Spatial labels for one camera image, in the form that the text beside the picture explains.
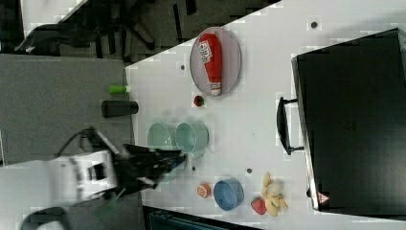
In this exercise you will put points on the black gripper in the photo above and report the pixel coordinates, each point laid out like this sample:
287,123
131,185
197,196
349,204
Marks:
144,168

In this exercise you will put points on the black oven door handle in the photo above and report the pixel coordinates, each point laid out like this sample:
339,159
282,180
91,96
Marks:
282,126

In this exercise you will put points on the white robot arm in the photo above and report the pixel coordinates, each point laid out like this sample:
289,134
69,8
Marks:
37,193

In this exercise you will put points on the green colander bowl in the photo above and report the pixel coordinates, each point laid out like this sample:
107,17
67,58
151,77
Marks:
161,136

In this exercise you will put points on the green mug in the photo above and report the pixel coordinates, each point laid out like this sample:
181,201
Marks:
192,139

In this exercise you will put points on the orange slice toy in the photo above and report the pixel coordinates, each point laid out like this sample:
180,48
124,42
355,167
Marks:
204,190

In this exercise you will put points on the small red tomato toy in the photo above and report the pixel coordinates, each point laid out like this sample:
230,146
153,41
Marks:
198,101

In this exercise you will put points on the blue cup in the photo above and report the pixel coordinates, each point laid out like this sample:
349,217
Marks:
228,194

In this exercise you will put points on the red strawberry toy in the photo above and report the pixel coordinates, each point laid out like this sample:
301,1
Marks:
258,205

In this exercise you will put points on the yellow plush toy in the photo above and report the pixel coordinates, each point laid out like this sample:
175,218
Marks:
272,193

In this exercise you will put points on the red ketchup bottle toy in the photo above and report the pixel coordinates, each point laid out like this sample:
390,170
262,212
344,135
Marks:
211,55

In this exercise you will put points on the grey round plate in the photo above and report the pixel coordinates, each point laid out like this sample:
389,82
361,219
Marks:
231,62

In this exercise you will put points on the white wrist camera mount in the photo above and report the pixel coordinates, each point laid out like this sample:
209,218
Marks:
82,177

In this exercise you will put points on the black cylinder post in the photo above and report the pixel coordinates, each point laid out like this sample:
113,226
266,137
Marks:
111,109

